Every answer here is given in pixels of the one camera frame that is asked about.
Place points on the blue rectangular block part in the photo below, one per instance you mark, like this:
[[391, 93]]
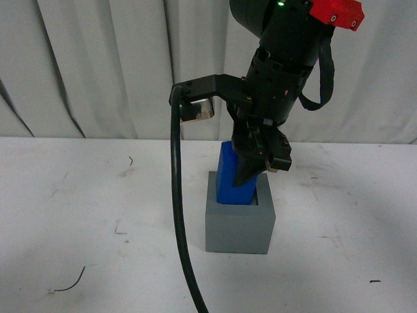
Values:
[[226, 191]]

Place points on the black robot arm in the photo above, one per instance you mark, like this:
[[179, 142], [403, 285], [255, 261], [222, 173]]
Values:
[[293, 62]]

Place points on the red plastic clamp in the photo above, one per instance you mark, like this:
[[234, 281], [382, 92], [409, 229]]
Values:
[[347, 14]]

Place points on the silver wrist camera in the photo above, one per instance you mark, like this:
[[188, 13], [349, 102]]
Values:
[[197, 110]]

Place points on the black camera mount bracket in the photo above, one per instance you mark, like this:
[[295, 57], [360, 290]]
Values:
[[229, 88]]

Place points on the gray square base block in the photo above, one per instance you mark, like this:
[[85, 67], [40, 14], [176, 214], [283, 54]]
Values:
[[241, 229]]

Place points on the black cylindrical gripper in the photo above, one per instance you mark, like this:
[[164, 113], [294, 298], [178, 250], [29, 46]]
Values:
[[272, 87]]

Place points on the white pleated curtain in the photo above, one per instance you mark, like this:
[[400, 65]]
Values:
[[104, 69]]

